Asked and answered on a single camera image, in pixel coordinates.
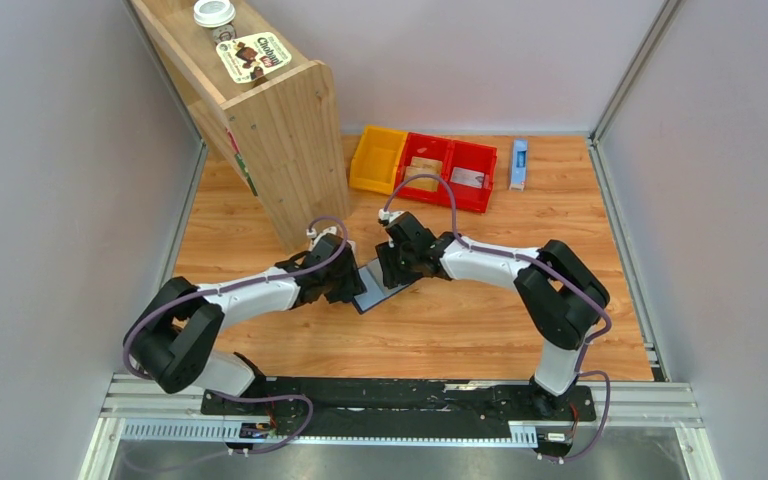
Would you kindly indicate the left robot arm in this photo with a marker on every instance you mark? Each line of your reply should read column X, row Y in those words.
column 173, row 340

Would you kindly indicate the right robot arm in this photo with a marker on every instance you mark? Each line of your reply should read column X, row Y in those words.
column 562, row 296

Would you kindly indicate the red plastic bin right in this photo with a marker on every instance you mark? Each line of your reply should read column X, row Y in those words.
column 476, row 157

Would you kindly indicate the red plastic bin left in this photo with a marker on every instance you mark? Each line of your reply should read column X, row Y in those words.
column 423, row 154

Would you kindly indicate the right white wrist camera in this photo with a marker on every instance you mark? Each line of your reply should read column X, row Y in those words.
column 387, row 217

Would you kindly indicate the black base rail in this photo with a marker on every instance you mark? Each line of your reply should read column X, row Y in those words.
column 404, row 409

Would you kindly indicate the yellow plastic bin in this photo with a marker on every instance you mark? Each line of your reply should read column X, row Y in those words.
column 375, row 162

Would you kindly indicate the red plastic bin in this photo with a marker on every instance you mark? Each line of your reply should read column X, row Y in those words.
column 476, row 157
column 423, row 154

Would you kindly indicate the Chobani yogurt lid pack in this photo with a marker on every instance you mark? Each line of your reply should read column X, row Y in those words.
column 251, row 57

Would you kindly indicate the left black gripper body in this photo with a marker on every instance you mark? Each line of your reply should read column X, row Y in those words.
column 344, row 284

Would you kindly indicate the navy blue card holder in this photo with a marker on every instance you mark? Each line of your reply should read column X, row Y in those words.
column 371, row 276

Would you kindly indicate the tan cards in bin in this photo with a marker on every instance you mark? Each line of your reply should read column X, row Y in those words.
column 421, row 165

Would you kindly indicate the blue white toothpaste box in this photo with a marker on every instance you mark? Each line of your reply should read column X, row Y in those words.
column 518, row 164

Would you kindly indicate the silver card in bin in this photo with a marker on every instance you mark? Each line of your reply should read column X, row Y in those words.
column 467, row 178

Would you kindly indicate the wooden shelf unit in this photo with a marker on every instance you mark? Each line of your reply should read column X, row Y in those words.
column 281, row 132

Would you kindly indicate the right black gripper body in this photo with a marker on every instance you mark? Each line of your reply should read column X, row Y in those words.
column 398, row 266

